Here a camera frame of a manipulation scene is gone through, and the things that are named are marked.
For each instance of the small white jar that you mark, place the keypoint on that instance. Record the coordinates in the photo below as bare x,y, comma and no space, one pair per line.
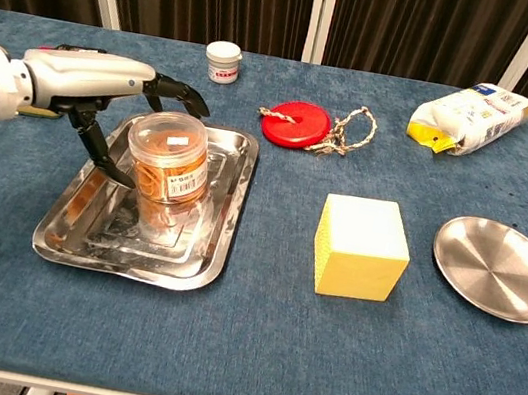
222,64

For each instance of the transparent jar of rubber bands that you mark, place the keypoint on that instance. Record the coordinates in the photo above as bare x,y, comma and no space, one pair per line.
173,162

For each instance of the red plastic disc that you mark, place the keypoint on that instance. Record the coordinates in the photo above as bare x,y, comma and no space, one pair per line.
296,127

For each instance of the blue tablecloth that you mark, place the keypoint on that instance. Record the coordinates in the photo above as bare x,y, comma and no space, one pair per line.
269,350

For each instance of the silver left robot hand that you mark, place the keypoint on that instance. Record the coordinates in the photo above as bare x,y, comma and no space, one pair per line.
86,76

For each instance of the round steel plate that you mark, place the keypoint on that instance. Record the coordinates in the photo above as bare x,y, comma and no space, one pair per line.
500,270

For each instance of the white upright frame post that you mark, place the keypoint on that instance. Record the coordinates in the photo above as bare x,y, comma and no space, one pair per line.
315,13
328,15

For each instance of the rectangular steel tray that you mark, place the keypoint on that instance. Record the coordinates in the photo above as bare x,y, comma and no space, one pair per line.
70,236

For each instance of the yellow foam cube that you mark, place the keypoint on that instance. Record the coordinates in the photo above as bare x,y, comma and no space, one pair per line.
361,254

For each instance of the white and yellow bag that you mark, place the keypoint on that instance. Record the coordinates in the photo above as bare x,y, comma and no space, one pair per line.
475,116

